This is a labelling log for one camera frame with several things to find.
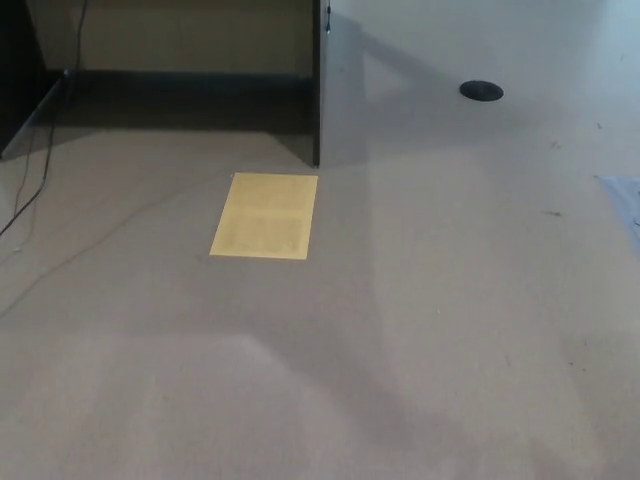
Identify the yellow paper sheet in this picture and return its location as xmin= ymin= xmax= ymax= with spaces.
xmin=209 ymin=172 xmax=320 ymax=261

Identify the black round floor cover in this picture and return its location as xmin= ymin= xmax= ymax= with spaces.
xmin=459 ymin=79 xmax=505 ymax=103

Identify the pale blue sheet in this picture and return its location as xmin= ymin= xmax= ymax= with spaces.
xmin=593 ymin=173 xmax=640 ymax=236

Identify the thin grey floor cable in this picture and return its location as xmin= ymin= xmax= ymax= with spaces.
xmin=0 ymin=173 xmax=236 ymax=319

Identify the thick black cable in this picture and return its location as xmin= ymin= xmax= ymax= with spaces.
xmin=0 ymin=0 xmax=87 ymax=237

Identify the thin black cable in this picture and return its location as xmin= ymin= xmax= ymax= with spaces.
xmin=12 ymin=69 xmax=69 ymax=214

